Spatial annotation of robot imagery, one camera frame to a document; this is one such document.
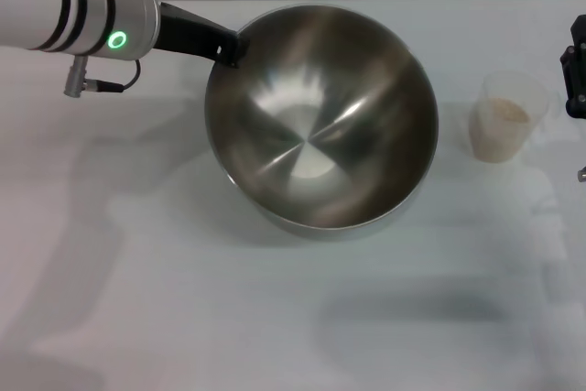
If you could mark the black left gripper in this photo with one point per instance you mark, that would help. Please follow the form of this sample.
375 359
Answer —
187 34

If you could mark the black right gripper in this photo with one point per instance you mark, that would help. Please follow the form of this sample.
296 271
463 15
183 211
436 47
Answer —
578 108

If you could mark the clear plastic measuring cup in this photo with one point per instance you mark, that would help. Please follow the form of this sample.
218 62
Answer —
508 89

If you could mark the white uncooked rice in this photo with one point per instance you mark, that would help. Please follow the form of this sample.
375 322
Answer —
496 134

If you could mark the stainless steel mixing bowl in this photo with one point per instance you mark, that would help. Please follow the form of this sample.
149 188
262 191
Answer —
320 134

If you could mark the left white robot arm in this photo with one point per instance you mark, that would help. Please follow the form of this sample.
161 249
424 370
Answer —
68 2

